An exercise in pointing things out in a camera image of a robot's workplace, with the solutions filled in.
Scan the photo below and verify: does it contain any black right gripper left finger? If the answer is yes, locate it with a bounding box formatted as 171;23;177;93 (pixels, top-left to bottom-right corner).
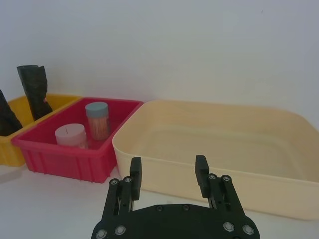
101;156;143;220

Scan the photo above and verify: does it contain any clear jar with blue lid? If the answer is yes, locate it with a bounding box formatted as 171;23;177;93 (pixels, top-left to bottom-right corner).
85;102;111;140

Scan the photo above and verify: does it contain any red plastic bin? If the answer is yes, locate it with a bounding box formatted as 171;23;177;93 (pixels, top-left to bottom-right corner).
11;97;145;184

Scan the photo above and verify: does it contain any yellow plastic bin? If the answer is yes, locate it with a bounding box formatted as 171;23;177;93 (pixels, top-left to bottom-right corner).
0;93;83;167

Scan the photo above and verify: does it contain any cream plastic tray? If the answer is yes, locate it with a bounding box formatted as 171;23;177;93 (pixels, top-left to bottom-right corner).
112;99;319;221

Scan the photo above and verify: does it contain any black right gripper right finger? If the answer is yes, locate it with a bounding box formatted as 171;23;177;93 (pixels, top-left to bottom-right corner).
195;154;242;218

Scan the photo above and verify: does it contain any clear jar with white lid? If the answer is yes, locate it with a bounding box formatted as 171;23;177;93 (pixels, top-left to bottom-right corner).
54;123;88;150

